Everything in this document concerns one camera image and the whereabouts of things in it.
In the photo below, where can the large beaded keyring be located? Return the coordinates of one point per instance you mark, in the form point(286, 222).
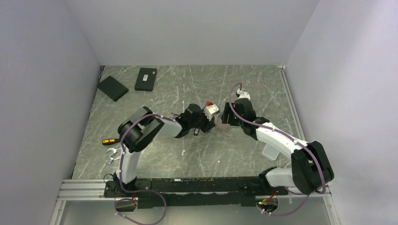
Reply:
point(219, 125)

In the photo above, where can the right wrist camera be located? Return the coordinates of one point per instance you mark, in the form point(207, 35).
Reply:
point(243, 94)

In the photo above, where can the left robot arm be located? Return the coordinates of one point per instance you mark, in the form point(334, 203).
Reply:
point(138, 131)

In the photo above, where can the black key tag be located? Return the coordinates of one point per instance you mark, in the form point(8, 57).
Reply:
point(196, 131)

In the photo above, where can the plain black box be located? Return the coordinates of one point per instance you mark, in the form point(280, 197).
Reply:
point(112, 88)

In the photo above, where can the translucent plastic card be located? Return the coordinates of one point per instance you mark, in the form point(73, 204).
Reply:
point(270, 152)

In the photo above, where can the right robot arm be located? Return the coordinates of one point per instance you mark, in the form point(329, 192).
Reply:
point(310, 168)

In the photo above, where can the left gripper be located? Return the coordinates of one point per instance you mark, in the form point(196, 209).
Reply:
point(210, 124)

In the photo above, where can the yellow handled screwdriver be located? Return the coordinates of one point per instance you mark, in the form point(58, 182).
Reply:
point(110, 141)

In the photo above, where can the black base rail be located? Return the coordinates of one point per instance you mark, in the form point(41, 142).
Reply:
point(158, 192)

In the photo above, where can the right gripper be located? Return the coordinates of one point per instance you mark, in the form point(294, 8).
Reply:
point(227, 111)

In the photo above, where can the aluminium frame rail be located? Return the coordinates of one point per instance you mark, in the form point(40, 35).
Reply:
point(93, 190)

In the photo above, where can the black box with label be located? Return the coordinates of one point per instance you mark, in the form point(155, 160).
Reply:
point(145, 79)

